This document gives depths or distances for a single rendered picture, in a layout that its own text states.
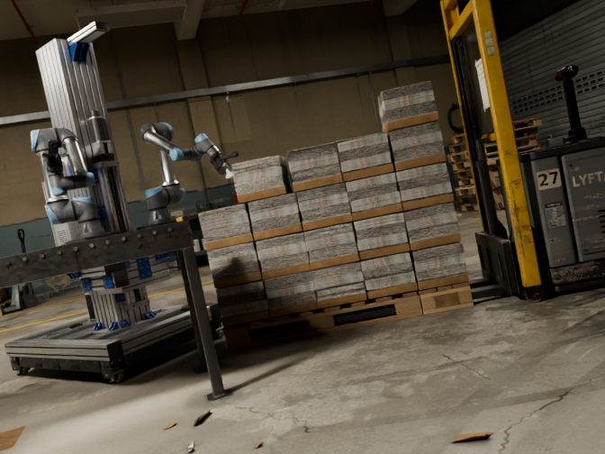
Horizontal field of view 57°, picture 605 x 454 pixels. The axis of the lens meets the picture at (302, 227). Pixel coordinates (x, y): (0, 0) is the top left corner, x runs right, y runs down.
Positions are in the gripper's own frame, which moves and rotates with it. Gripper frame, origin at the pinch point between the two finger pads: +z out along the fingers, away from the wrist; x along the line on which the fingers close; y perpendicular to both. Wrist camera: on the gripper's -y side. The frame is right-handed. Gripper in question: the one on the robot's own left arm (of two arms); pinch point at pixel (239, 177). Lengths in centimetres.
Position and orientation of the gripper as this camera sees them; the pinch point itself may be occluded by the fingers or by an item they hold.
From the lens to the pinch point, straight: 343.3
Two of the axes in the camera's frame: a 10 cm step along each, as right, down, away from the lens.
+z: 6.5, 7.6, 0.0
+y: -7.5, 6.5, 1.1
